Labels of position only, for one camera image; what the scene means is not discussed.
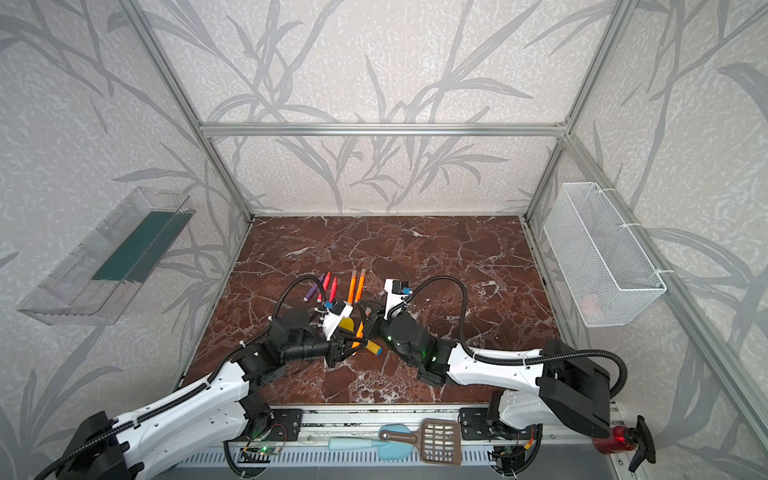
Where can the yellow toy shovel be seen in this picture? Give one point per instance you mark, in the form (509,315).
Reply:
(348,325)

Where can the pink marker pen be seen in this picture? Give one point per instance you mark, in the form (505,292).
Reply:
(326,282)

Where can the aluminium cage frame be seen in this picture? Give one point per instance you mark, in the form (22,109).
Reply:
(741,390)

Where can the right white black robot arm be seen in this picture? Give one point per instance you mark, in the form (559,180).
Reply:
(539,386)

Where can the red marker pen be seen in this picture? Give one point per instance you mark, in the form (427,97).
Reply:
(333,290)

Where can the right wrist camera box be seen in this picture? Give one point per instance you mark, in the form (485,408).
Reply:
(397,294)

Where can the small circuit board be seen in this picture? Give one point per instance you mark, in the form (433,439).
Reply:
(259,453)

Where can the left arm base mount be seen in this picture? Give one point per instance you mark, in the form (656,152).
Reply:
(266,423)

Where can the clear plastic wall tray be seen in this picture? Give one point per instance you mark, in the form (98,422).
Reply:
(96,282)

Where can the purple marker pen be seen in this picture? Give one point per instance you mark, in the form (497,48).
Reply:
(313,289)

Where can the light blue silicone spatula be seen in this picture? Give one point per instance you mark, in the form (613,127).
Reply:
(386,450)

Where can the brown slotted spatula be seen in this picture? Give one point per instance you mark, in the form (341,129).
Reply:
(438,441)

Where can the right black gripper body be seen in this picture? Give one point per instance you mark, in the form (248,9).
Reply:
(379,329)

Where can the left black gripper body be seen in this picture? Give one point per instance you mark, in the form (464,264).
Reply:
(335,351)

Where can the aluminium front rail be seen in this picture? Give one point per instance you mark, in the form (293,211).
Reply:
(322,422)

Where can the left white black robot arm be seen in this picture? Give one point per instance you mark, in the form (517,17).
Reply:
(220,407)

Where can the orange marker pen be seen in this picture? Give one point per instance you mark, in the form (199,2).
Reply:
(360,286)
(358,335)
(352,287)

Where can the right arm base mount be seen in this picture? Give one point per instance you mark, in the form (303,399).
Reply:
(486,424)

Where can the white wire mesh basket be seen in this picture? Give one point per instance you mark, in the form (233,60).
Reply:
(609,275)

